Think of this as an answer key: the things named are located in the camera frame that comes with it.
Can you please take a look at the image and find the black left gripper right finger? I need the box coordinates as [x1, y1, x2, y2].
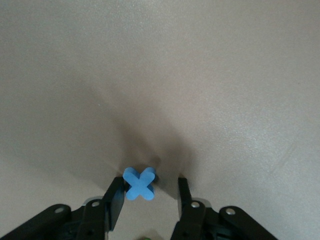
[169, 177, 278, 240]

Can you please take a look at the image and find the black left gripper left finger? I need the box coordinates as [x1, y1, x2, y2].
[0, 176, 125, 240]

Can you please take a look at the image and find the blue letter x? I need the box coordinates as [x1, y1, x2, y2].
[122, 166, 157, 202]

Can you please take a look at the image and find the brown table cover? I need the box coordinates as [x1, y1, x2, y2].
[0, 0, 320, 240]

